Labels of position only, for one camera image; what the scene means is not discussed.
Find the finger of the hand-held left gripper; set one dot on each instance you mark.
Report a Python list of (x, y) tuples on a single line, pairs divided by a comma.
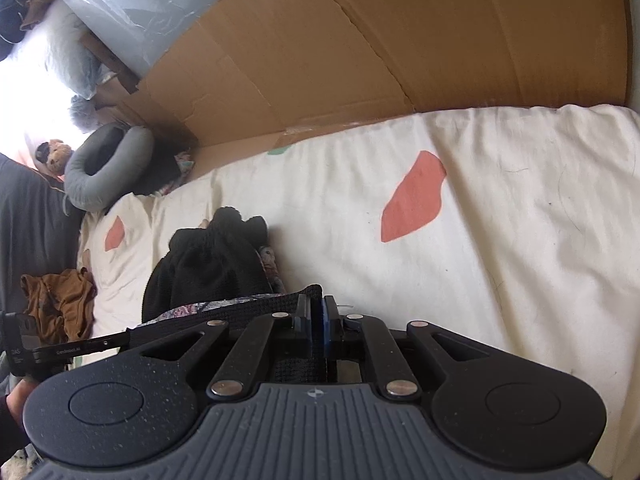
[(85, 346)]

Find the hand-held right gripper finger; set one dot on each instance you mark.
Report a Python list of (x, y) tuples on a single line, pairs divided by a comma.
[(327, 330), (315, 330)]

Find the person's left hand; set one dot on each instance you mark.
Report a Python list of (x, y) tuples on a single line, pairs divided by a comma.
[(20, 402)]

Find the brown garment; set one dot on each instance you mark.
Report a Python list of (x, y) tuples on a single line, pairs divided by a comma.
[(60, 300)]

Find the dark grey pillow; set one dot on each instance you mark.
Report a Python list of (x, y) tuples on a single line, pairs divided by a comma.
[(35, 230)]

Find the grey neck pillow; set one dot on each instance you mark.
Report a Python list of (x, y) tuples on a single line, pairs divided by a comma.
[(85, 175)]

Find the black cloth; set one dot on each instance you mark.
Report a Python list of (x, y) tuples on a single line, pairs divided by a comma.
[(160, 170)]

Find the brown teddy bear toy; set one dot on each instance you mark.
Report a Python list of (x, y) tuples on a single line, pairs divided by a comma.
[(57, 155)]

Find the cream bear-print bed sheet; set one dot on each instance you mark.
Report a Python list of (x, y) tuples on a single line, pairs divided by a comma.
[(500, 235)]

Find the white cloth colourful print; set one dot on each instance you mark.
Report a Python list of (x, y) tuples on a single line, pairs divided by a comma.
[(184, 161)]

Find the grey fluffy pompom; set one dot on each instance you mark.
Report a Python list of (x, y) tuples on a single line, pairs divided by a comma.
[(82, 112)]

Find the white pillow in plastic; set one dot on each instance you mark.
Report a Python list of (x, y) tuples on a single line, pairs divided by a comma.
[(65, 55)]

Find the large brown cardboard sheet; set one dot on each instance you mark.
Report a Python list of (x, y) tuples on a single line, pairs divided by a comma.
[(350, 35)]

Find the dark blue cloth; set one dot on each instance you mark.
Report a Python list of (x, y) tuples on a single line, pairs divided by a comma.
[(12, 20)]

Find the grey plastic-wrapped appliance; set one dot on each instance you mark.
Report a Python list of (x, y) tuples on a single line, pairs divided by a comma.
[(150, 5)]

